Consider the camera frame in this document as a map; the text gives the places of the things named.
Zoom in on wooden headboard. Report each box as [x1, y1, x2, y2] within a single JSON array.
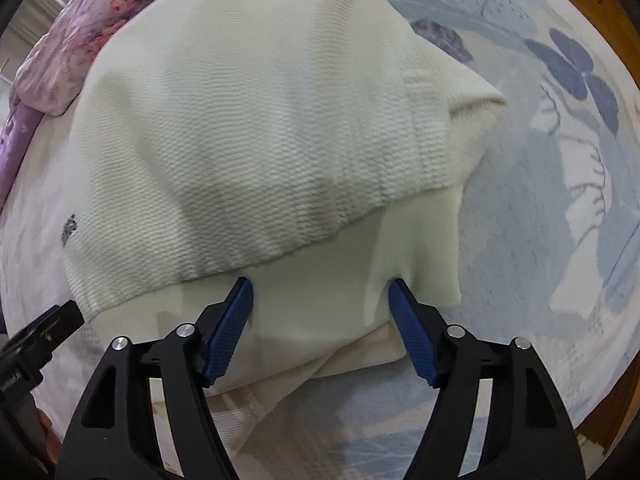
[[570, 0, 639, 84]]

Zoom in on white button-up jacket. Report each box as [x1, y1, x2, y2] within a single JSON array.
[[62, 0, 509, 461]]

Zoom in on floral bed sheet mattress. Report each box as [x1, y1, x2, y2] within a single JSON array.
[[1, 0, 639, 479]]

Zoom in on person left hand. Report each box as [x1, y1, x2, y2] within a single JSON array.
[[37, 408, 62, 465]]

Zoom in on purple floral quilt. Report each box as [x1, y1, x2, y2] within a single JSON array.
[[1, 0, 154, 200]]

